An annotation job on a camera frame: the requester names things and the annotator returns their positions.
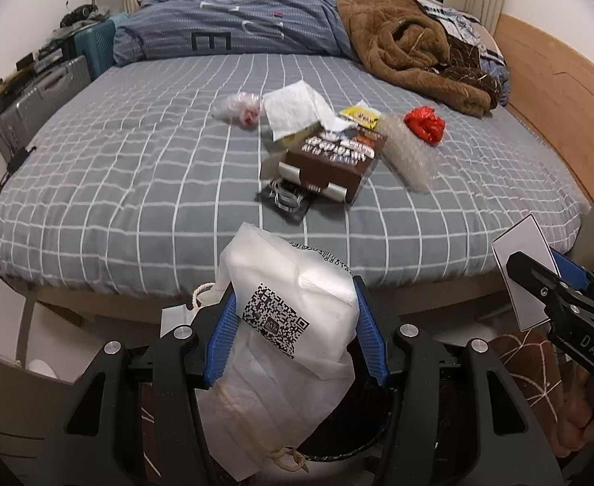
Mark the red crumpled plastic bag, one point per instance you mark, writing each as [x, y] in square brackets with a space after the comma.
[426, 125]

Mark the clear bubble wrap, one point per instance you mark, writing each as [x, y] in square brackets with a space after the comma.
[411, 158]

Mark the white tissue paper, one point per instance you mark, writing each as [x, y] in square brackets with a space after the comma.
[298, 106]

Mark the blue striped duvet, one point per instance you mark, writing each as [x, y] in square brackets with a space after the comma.
[164, 29]

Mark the patterned pillow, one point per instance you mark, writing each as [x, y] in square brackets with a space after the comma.
[469, 30]

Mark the yellow snack wrapper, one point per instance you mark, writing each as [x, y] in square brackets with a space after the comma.
[362, 115]

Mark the grey suitcase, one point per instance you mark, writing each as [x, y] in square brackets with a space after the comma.
[24, 115]

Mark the clear red-printed plastic bag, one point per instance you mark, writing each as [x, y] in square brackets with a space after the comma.
[243, 107]

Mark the brown cardboard box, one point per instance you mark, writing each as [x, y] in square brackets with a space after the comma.
[332, 164]

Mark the white card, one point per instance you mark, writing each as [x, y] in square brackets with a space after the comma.
[529, 270]

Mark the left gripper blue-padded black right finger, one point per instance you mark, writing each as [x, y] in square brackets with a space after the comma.
[455, 410]

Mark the wooden bed frame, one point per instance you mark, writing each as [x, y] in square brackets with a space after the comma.
[553, 92]

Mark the teal suitcase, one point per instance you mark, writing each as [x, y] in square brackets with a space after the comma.
[95, 44]

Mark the grey checked bed sheet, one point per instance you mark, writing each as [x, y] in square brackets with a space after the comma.
[134, 188]

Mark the black plastic packet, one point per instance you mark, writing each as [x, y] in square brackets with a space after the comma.
[288, 200]

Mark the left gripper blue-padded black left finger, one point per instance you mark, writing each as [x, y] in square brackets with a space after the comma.
[102, 441]

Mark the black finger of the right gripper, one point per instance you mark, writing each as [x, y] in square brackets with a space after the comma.
[563, 298]

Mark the brown fleece blanket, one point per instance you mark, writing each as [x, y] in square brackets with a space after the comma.
[397, 41]

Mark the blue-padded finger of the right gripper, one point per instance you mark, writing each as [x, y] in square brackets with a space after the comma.
[573, 274]

